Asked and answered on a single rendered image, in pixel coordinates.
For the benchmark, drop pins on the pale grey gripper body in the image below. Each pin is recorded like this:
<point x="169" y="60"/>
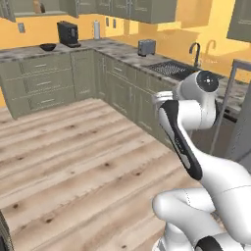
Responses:
<point x="162" y="97"/>

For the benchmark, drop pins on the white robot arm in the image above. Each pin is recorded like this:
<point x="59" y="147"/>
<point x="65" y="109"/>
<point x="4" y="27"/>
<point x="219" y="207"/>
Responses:
<point x="228" y="183"/>

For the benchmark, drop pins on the grey fridge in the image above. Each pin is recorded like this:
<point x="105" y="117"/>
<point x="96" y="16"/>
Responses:
<point x="243" y="130"/>

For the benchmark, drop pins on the black bowl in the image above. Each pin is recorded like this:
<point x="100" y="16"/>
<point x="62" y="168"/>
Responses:
<point x="48" y="47"/>

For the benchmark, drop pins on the dark metal sink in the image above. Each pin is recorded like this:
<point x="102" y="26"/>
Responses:
<point x="170" y="69"/>

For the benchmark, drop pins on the green sink cupboard run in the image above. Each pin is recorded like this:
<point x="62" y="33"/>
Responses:
<point x="124" y="91"/>

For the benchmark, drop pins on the grey toaster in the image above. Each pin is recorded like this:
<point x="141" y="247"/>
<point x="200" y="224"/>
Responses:
<point x="146" y="47"/>

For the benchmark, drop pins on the dark curved tap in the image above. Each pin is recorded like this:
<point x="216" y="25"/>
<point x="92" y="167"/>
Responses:
<point x="197" y="55"/>

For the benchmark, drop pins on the black coffee machine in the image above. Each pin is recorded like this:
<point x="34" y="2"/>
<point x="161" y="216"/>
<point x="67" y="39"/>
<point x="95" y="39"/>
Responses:
<point x="68" y="32"/>

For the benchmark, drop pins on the green drawer cupboard run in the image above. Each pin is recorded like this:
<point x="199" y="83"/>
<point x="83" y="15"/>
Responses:
<point x="45" y="85"/>

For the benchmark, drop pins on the brown jar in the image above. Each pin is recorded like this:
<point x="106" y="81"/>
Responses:
<point x="38" y="6"/>

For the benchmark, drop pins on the grey wall socket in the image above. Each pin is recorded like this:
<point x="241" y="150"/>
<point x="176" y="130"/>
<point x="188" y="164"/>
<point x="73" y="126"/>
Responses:
<point x="114" y="23"/>
<point x="107" y="22"/>
<point x="21" y="27"/>

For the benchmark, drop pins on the green wall cupboard run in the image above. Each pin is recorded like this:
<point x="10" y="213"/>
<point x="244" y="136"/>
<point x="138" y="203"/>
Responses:
<point x="143" y="10"/>

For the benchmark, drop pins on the single green wall cupboard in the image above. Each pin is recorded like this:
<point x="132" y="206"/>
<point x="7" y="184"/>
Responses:
<point x="241" y="19"/>

